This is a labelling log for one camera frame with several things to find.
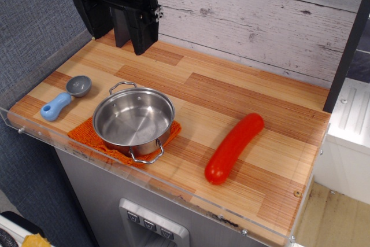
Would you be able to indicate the silver steel pot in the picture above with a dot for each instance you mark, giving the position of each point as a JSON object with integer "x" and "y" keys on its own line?
{"x": 136, "y": 121}

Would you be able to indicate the orange knitted cloth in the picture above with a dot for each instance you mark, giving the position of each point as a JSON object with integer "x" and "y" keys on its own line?
{"x": 86, "y": 135}

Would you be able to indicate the blue grey ice cream scoop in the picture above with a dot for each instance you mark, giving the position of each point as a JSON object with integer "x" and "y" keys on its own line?
{"x": 76, "y": 87}

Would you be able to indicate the red toy sausage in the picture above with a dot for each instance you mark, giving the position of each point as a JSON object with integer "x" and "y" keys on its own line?
{"x": 224, "y": 158}

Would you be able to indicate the grey toy fridge cabinet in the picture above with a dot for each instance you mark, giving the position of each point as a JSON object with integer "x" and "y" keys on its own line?
{"x": 100, "y": 187}

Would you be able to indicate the silver dispenser button panel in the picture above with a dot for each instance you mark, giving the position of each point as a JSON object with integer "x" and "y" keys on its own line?
{"x": 144, "y": 227}

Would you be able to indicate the clear acrylic table guard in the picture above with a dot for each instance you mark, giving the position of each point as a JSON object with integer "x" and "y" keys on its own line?
{"x": 217, "y": 70}

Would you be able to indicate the yellow tape piece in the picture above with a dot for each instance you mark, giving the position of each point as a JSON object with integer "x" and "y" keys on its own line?
{"x": 35, "y": 240}

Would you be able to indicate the white side cabinet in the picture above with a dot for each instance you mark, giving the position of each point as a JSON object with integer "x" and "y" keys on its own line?
{"x": 343, "y": 162}

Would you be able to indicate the dark left upright post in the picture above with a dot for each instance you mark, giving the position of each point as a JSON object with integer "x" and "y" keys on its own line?
{"x": 121, "y": 31}

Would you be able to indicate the dark upright post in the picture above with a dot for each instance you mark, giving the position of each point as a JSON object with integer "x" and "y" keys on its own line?
{"x": 121, "y": 31}
{"x": 347, "y": 56}

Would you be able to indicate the dark right upright post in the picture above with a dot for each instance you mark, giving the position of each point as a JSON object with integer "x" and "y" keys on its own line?
{"x": 347, "y": 56}

